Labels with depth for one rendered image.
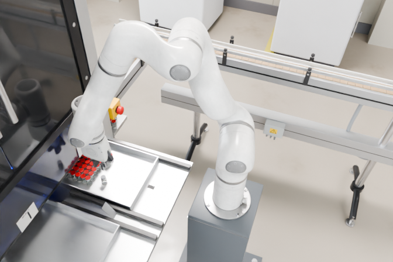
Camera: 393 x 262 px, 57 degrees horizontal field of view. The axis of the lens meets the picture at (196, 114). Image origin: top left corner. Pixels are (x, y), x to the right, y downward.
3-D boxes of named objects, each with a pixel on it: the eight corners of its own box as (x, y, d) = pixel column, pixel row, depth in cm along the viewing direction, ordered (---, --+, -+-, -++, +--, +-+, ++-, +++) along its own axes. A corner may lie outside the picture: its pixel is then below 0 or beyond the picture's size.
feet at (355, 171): (342, 224, 235) (350, 213, 225) (347, 166, 269) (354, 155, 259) (355, 228, 233) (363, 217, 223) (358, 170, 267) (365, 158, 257)
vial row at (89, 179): (86, 185, 147) (83, 178, 144) (108, 153, 159) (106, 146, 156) (90, 187, 146) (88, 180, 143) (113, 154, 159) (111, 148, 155)
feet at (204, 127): (178, 172, 261) (178, 159, 251) (201, 125, 295) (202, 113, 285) (188, 175, 259) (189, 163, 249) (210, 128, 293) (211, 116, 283)
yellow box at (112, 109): (100, 116, 164) (97, 104, 159) (107, 106, 169) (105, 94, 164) (114, 120, 163) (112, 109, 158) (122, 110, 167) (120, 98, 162)
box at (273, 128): (262, 133, 228) (265, 123, 222) (264, 128, 232) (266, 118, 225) (281, 138, 225) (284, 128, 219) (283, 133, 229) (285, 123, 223)
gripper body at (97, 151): (73, 137, 126) (80, 157, 134) (99, 145, 123) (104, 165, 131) (85, 123, 131) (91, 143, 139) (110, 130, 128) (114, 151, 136)
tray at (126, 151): (55, 185, 147) (53, 179, 144) (90, 140, 165) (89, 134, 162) (131, 211, 139) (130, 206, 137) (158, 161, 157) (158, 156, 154)
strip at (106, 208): (103, 216, 137) (101, 208, 133) (107, 210, 140) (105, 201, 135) (137, 228, 134) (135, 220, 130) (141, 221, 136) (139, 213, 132)
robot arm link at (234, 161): (248, 159, 138) (257, 115, 121) (247, 202, 125) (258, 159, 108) (216, 157, 138) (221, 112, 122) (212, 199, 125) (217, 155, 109)
